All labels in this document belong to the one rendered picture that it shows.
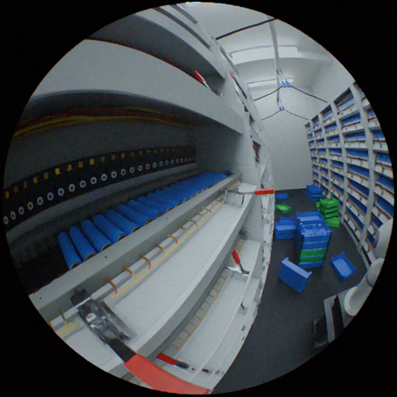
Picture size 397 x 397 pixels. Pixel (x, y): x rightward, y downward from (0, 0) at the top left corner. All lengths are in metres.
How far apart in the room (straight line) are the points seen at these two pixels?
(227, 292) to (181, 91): 0.37
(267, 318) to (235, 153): 1.08
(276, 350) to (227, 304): 0.82
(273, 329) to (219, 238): 1.02
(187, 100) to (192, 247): 0.16
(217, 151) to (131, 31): 0.44
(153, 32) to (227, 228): 0.41
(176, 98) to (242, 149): 0.32
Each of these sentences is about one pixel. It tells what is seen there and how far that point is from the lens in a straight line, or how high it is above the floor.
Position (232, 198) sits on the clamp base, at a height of 0.99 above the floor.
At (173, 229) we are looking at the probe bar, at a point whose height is 0.99.
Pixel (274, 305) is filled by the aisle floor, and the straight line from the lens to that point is 1.23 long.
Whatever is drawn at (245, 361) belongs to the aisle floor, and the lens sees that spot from 1.06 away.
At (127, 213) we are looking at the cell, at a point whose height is 1.02.
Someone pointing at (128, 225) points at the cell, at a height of 1.01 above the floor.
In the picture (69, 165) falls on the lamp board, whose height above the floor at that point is 1.11.
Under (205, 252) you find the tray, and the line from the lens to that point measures 0.15.
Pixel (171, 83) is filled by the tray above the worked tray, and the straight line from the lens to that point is 0.15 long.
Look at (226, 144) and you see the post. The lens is 0.45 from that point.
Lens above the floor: 1.06
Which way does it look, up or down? 13 degrees down
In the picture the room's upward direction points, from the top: 13 degrees counter-clockwise
